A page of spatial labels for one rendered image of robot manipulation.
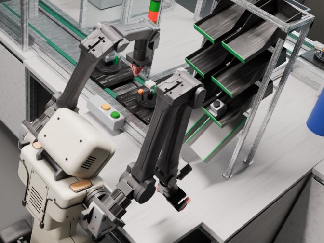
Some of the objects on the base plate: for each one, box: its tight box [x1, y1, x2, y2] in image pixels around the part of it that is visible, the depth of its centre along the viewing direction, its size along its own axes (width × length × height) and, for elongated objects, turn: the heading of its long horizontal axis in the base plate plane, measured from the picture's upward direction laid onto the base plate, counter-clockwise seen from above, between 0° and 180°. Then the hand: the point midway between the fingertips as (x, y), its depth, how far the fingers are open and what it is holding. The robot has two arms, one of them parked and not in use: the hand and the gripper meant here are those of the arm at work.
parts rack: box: [193, 0, 315, 180], centre depth 202 cm, size 21×36×80 cm, turn 32°
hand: (136, 74), depth 199 cm, fingers closed
